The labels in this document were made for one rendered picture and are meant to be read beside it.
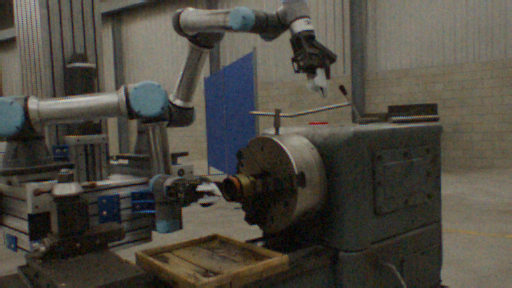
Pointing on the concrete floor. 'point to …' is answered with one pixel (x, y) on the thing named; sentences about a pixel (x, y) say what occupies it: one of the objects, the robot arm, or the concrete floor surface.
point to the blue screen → (230, 112)
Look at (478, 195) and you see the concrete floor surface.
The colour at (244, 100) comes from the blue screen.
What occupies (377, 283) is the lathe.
